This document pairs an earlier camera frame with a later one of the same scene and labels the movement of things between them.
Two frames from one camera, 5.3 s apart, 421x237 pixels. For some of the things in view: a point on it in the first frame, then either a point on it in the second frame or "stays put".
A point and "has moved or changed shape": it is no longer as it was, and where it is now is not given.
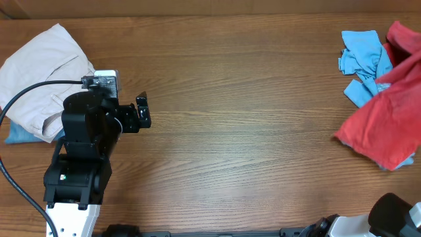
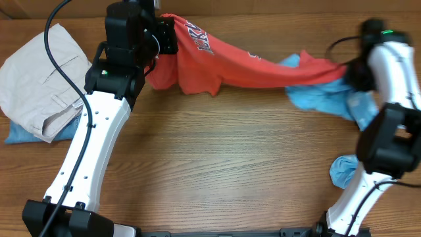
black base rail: x=296 y=234 stays put
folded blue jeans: x=17 y=135 stays put
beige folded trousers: x=52 y=55 stays put
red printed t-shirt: x=385 y=131 has moved or changed shape
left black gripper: x=131 y=124 -> x=162 y=29
